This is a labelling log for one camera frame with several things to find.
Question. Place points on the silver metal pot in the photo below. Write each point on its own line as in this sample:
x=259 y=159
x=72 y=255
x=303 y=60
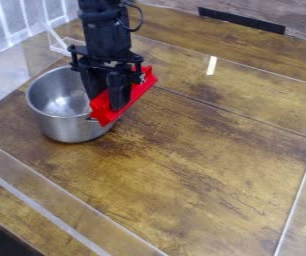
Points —
x=57 y=100

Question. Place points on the clear acrylic stand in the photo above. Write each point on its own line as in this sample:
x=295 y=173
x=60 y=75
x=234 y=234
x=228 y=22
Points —
x=59 y=44

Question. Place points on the clear acrylic front panel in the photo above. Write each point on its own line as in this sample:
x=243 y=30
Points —
x=84 y=223

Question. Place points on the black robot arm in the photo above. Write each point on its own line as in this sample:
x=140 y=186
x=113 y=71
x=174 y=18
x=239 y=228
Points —
x=135 y=12

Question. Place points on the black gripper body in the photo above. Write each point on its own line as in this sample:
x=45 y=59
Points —
x=107 y=50

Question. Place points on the black strip on table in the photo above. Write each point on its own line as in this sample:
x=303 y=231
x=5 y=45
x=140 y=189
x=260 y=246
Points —
x=242 y=20

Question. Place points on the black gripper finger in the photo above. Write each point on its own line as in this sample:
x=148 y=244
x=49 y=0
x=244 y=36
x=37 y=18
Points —
x=119 y=87
x=93 y=80

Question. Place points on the red rectangular block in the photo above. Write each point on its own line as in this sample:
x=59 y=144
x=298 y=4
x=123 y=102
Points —
x=101 y=112

